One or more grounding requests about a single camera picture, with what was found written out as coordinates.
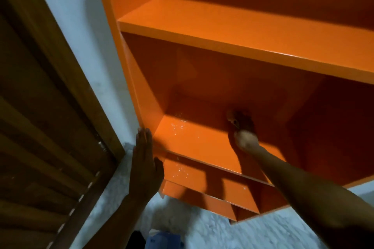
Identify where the person's left hand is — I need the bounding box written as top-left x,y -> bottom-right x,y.
128,128 -> 165,201

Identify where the dark cleaning cloth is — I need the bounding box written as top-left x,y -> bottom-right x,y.
226,109 -> 257,135

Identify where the person's right forearm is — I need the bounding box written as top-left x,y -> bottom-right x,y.
247,144 -> 374,249

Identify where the orange shelf unit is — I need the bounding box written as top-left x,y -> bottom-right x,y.
92,0 -> 374,225

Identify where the brown wooden louvered door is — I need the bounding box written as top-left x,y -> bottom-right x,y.
0,0 -> 126,249

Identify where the person's right hand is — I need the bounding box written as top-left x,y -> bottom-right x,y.
233,130 -> 261,153

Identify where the blue plastic container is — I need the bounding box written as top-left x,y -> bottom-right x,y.
145,230 -> 185,249

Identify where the person's left forearm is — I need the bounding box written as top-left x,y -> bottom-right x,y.
83,194 -> 153,249

